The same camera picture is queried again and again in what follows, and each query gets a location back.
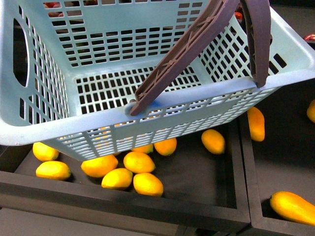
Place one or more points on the long yellow mango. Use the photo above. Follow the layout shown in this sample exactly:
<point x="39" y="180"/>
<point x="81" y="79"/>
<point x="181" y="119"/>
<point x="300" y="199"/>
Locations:
<point x="256" y="124"/>
<point x="293" y="208"/>

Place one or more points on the light blue plastic basket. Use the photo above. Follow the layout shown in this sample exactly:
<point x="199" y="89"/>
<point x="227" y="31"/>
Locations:
<point x="68" y="74"/>

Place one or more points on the brown basket handle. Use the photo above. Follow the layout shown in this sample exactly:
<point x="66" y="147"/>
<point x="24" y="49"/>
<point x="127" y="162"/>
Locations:
<point x="203" y="30"/>

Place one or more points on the black wooden mango tray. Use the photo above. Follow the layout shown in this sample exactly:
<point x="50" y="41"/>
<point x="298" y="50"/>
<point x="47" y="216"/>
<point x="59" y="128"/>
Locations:
<point x="201" y="190"/>

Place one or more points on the black wooden right tray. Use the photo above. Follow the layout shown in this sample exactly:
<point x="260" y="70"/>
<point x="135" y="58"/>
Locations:
<point x="283" y="161"/>

